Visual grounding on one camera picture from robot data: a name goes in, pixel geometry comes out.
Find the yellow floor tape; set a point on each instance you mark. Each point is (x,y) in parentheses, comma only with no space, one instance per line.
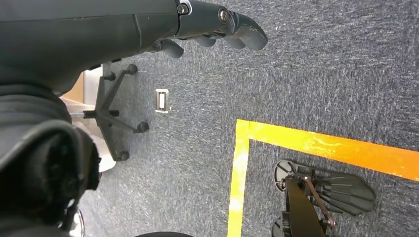
(240,163)

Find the metal floor socket box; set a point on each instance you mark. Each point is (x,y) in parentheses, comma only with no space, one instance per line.
(162,101)

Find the white and wood furniture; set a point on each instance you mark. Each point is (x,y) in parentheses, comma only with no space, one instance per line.
(91,88)

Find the black office chair base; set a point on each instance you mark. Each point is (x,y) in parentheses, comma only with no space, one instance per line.
(104,114)

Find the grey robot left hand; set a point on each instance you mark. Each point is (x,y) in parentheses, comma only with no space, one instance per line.
(82,29)

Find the black robot foot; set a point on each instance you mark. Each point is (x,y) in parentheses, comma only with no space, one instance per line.
(347,196)

